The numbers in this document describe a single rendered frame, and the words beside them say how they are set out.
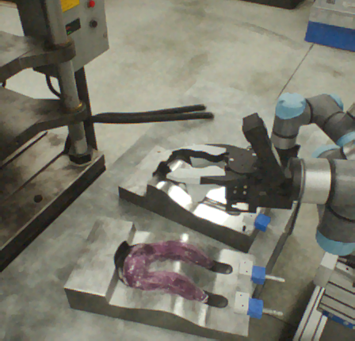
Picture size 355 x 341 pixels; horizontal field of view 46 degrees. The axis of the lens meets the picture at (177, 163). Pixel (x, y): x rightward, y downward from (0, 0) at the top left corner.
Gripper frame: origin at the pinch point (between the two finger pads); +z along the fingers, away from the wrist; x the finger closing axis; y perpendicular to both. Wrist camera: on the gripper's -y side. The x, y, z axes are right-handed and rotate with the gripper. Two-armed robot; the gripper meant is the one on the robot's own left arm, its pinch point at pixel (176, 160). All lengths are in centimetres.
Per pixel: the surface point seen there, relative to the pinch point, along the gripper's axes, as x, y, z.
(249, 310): 15, 57, -18
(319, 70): 316, 104, -95
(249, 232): 40, 52, -19
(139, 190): 57, 52, 19
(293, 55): 342, 100, -74
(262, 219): 44, 50, -23
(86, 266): 21, 52, 27
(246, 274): 25, 55, -18
